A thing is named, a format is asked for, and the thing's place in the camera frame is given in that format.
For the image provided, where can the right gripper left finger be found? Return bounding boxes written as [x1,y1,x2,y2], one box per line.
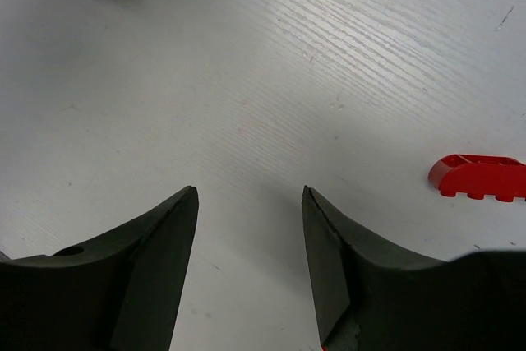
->
[1,187,199,350]

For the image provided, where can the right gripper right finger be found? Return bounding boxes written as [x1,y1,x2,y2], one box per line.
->
[302,187,525,350]

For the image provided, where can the curved red lego piece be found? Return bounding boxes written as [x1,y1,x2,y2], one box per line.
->
[428,154,525,202]

